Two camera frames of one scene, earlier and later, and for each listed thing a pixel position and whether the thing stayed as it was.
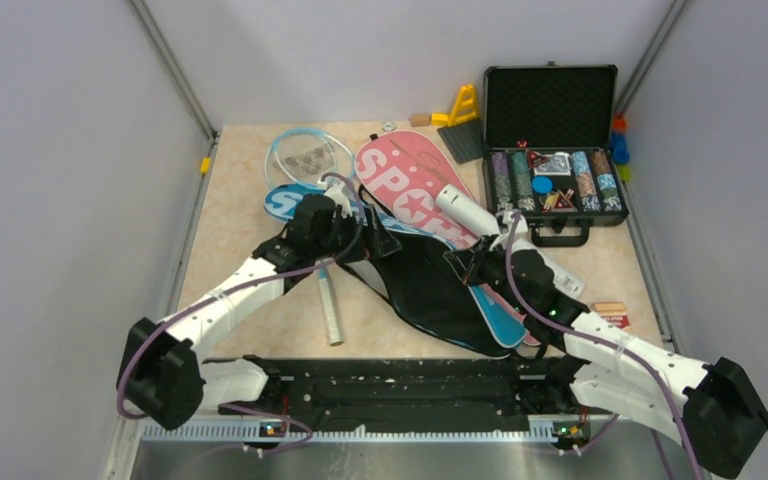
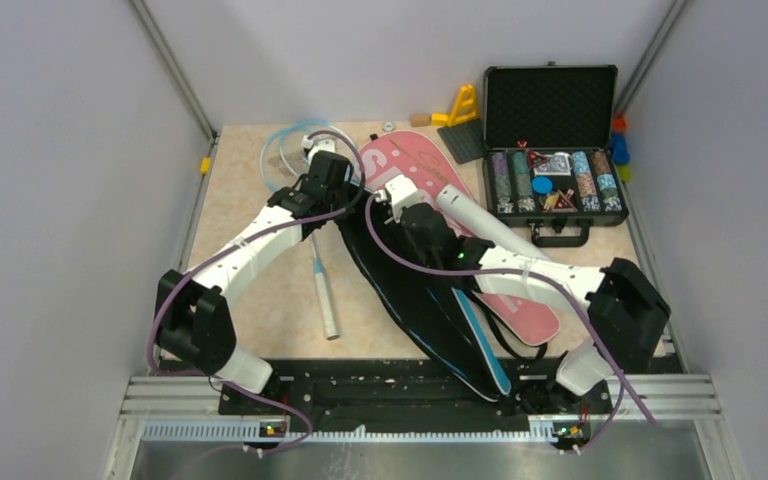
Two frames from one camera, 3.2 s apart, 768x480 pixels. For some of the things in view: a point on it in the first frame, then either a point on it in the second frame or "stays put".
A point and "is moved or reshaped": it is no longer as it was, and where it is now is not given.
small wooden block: (420, 120) stays put
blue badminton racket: (331, 309) stays put
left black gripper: (380, 241) to (345, 202)
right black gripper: (469, 263) to (399, 228)
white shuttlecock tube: (476, 214) stays put
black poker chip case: (549, 148) stays put
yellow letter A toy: (463, 110) stays put
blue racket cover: (421, 274) is moved or reshaped
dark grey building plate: (465, 140) stays put
